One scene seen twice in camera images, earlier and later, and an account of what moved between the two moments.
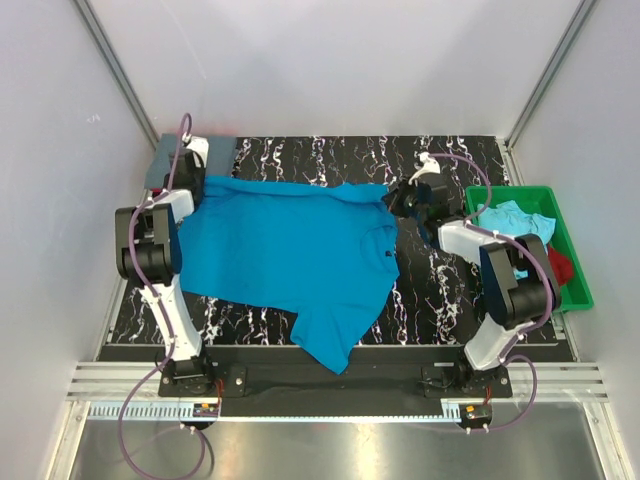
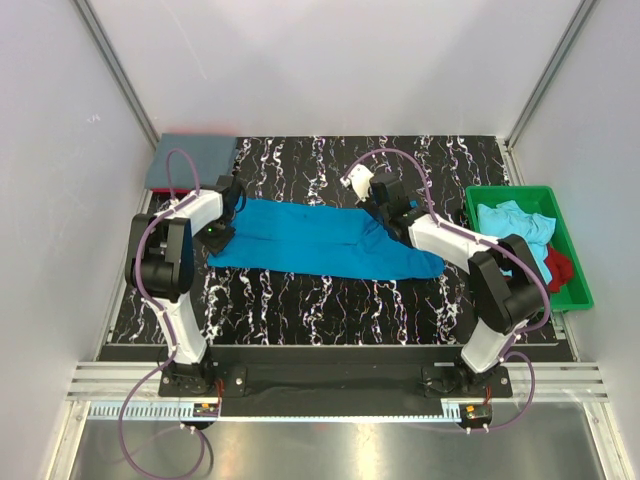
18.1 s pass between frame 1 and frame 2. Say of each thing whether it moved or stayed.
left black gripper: moved
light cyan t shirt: stayed
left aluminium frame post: stayed
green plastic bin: stayed
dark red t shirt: stayed
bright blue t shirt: moved
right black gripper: moved
